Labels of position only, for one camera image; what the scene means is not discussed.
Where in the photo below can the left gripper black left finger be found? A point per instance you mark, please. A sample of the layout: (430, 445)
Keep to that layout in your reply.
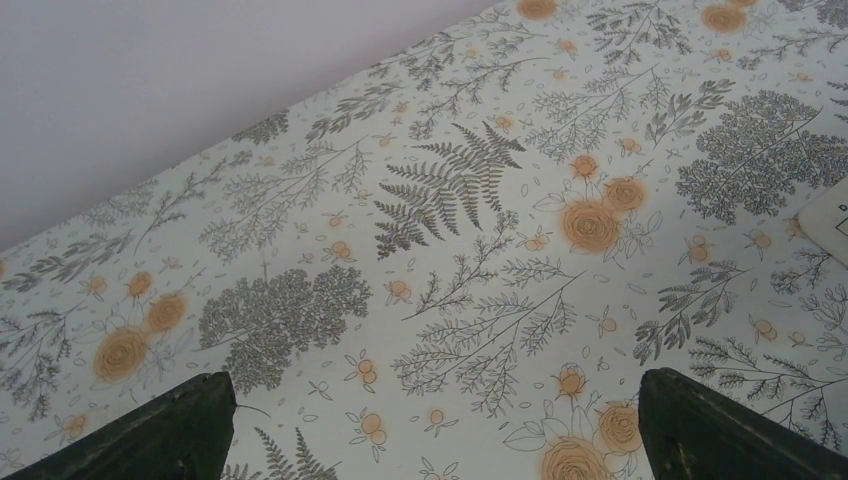
(152, 437)

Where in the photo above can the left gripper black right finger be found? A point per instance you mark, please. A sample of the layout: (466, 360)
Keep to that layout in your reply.
(690, 431)

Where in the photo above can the floral table mat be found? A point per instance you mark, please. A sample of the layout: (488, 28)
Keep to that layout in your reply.
(459, 262)

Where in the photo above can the green white chess board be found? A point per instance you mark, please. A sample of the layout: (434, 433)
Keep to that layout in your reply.
(824, 221)

